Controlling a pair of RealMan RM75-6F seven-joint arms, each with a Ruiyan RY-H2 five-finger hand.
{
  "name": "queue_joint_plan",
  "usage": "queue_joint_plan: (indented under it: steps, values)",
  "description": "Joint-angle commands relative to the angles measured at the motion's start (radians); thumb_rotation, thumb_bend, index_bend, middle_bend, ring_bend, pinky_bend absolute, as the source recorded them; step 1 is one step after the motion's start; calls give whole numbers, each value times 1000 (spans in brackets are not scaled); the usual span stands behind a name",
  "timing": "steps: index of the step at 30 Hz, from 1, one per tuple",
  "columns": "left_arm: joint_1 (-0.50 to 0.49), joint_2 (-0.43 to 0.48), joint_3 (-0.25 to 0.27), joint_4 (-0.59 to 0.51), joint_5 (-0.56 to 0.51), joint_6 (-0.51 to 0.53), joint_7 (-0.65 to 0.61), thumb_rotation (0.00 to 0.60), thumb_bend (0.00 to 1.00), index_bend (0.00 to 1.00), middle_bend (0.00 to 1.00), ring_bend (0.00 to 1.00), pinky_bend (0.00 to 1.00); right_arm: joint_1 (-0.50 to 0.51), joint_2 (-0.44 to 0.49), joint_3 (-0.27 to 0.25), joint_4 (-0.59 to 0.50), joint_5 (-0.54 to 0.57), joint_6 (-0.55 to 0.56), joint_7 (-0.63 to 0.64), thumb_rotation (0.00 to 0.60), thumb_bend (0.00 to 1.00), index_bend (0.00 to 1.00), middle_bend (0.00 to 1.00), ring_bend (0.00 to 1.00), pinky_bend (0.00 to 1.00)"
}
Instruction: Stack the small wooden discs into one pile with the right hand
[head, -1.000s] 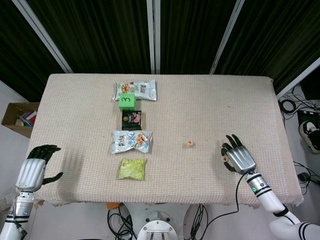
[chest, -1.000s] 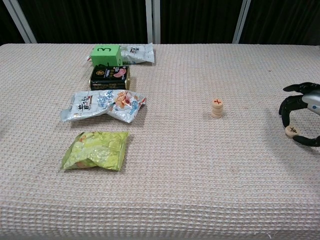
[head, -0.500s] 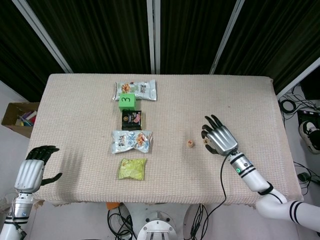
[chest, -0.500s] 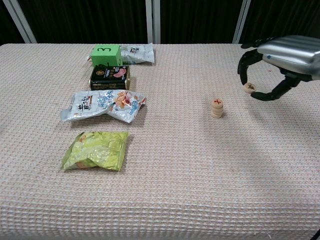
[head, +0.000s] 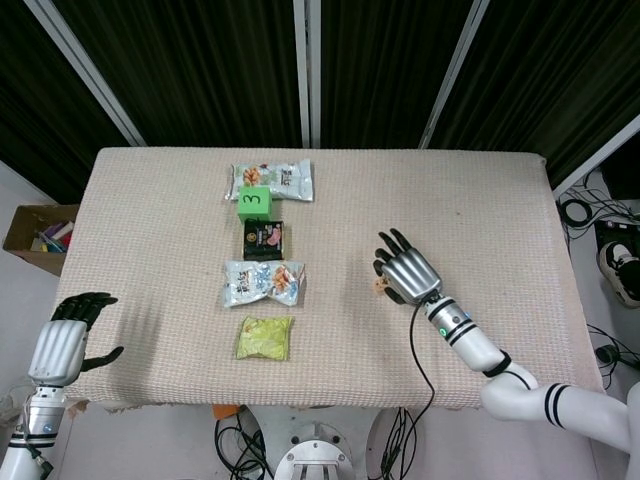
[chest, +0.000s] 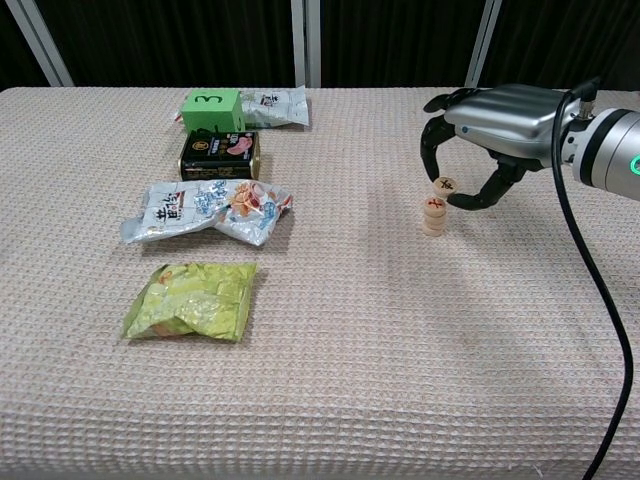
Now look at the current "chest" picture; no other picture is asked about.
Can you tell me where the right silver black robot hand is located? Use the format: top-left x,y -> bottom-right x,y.
421,83 -> 577,212

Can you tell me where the white double partition post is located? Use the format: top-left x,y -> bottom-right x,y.
291,0 -> 323,90

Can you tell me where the silver white snack packet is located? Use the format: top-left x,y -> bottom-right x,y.
173,84 -> 312,132

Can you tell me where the black luncheon meat tin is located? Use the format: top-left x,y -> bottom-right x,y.
178,129 -> 262,182

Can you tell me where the beige waffle table cloth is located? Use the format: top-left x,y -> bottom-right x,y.
0,87 -> 640,480

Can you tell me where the white blue crumpled snack bag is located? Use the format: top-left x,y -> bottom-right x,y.
119,178 -> 295,248

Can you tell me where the green cube with number three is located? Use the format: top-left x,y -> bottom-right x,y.
180,88 -> 246,135

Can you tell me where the yellow green snack bag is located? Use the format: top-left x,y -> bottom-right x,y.
122,262 -> 259,344

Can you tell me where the black cable of right hand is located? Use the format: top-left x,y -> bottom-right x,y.
552,75 -> 634,480

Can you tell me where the dark green curtain panel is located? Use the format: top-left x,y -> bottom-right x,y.
319,0 -> 489,90
32,0 -> 296,90
0,0 -> 51,93
478,0 -> 640,94

